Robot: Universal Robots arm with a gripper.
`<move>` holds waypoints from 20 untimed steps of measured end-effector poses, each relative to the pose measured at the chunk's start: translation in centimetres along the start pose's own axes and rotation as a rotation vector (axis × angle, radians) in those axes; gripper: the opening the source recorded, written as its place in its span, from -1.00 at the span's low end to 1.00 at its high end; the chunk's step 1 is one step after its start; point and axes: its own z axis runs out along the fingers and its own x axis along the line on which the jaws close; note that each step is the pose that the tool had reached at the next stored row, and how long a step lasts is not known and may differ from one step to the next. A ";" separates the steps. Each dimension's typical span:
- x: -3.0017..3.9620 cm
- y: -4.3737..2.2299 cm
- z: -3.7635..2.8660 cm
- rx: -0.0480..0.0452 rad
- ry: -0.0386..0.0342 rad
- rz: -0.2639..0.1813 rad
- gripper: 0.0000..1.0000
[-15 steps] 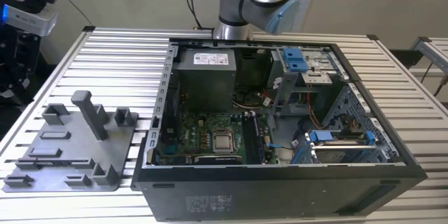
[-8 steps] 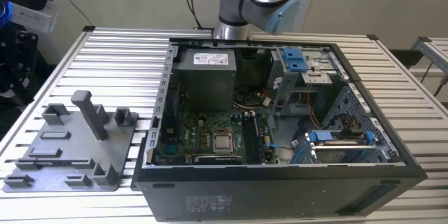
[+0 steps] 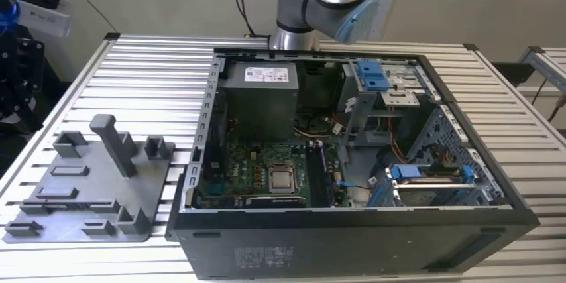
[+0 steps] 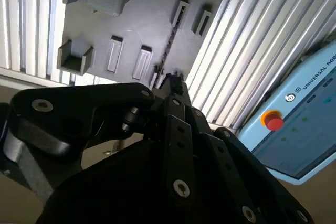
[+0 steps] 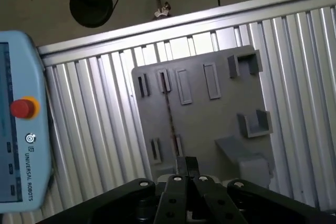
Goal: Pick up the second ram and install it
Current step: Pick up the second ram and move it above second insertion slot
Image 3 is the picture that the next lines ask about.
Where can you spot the black table corner cap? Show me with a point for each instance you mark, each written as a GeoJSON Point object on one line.
{"type": "Point", "coordinates": [471, 47]}
{"type": "Point", "coordinates": [113, 35]}

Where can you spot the gray plastic parts rack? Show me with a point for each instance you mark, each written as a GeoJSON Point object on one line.
{"type": "Point", "coordinates": [106, 197]}

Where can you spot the gray power supply unit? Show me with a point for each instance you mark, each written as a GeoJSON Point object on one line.
{"type": "Point", "coordinates": [258, 107]}

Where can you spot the green motherboard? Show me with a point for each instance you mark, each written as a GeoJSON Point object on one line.
{"type": "Point", "coordinates": [248, 167]}

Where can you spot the silver CPU in socket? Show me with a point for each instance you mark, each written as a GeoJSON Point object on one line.
{"type": "Point", "coordinates": [282, 181]}

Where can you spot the black cooler fan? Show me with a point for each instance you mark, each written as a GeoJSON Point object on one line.
{"type": "Point", "coordinates": [316, 125]}

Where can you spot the black graphics card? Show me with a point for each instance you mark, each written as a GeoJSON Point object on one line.
{"type": "Point", "coordinates": [277, 201]}

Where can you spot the blue disk carrier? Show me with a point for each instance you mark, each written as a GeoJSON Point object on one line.
{"type": "Point", "coordinates": [370, 76]}

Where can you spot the metal drive cage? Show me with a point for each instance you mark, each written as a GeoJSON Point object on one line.
{"type": "Point", "coordinates": [398, 97]}

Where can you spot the black open PC case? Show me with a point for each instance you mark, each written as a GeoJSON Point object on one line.
{"type": "Point", "coordinates": [336, 240]}

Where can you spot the hard disk in blue carrier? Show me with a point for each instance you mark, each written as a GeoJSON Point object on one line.
{"type": "Point", "coordinates": [425, 180]}

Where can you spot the black box beside table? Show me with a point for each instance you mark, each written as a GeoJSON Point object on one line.
{"type": "Point", "coordinates": [513, 73]}

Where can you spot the metal side table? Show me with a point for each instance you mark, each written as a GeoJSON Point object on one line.
{"type": "Point", "coordinates": [548, 64]}

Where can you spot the dark furniture frame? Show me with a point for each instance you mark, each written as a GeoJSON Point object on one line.
{"type": "Point", "coordinates": [18, 144]}

